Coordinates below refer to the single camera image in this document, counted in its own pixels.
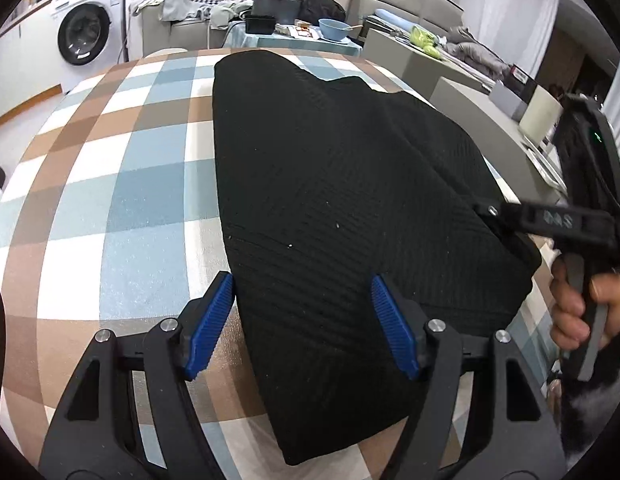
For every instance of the grey upholstered bench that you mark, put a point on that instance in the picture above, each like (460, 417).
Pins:
(469, 105)

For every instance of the wooden spoon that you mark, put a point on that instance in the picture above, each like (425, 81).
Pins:
(355, 27)

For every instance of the pale cylindrical bin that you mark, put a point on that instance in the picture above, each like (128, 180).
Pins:
(539, 115)

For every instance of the blue bowl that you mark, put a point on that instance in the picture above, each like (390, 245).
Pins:
(335, 31)

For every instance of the grey crumpled blanket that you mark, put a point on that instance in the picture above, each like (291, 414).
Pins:
(477, 55)

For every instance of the snack package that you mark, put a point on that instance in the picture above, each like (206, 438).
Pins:
(300, 31)

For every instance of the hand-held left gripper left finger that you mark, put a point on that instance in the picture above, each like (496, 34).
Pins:
(210, 330)

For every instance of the teal checked side table cloth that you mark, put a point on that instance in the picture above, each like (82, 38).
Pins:
(270, 42)

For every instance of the dark storage box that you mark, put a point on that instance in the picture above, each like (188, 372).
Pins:
(276, 6)

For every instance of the checked tablecloth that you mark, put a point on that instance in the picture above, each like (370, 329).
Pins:
(115, 185)

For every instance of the green soft toy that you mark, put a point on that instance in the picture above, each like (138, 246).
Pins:
(423, 40)

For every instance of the pale crumpled cloth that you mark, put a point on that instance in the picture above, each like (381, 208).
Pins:
(230, 12)

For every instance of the white round stool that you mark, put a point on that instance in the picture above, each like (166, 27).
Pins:
(165, 52)

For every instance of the light blue pillow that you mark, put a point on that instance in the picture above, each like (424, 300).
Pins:
(394, 19)

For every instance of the grey hoodie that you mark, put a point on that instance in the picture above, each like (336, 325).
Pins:
(165, 2)

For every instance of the black knit sweater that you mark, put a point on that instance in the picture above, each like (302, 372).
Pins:
(340, 185)

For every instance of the white kitchen counter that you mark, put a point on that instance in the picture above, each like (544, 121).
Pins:
(20, 25)

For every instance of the grey upholstered ottoman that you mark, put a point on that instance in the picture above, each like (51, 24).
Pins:
(389, 55)

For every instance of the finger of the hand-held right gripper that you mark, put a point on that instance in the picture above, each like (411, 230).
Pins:
(499, 214)

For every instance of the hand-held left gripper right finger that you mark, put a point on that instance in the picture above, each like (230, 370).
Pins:
(394, 330)

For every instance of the grey box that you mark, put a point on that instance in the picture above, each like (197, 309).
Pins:
(509, 97)

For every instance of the black plastic tray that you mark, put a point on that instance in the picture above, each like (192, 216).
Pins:
(260, 24)

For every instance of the person's right hand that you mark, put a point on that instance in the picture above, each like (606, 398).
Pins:
(564, 310)

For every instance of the white washing machine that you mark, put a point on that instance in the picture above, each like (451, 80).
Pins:
(85, 35)

